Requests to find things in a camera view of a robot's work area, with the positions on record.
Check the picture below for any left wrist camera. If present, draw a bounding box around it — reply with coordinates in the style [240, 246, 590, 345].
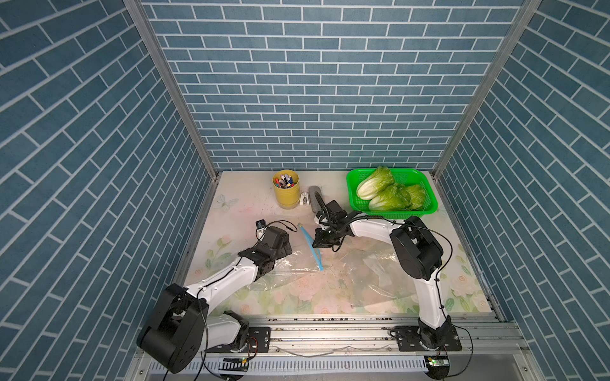
[255, 219, 267, 240]

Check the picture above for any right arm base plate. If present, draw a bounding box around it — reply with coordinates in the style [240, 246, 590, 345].
[389, 323, 462, 352]

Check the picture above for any chinese cabbage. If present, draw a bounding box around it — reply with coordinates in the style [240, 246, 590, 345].
[405, 184, 426, 211]
[369, 184, 411, 211]
[356, 167, 395, 200]

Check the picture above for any clear zipper bag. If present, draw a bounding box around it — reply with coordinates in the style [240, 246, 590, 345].
[246, 220, 324, 291]
[333, 238, 419, 314]

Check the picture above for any yellow pen cup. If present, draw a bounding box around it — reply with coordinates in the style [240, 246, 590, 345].
[273, 170, 301, 210]

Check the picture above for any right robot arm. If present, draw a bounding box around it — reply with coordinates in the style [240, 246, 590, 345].
[312, 200, 452, 350]

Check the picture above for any green plastic basket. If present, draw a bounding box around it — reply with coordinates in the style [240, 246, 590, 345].
[346, 167, 438, 219]

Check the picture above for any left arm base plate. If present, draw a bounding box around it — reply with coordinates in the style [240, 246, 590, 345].
[207, 326, 272, 355]

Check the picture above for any aluminium rail frame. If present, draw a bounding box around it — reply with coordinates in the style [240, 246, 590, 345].
[127, 315, 543, 380]

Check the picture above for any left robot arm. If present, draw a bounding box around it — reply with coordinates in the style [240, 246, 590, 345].
[136, 226, 292, 374]

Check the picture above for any grey fabric case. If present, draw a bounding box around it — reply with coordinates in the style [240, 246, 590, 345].
[308, 186, 325, 214]

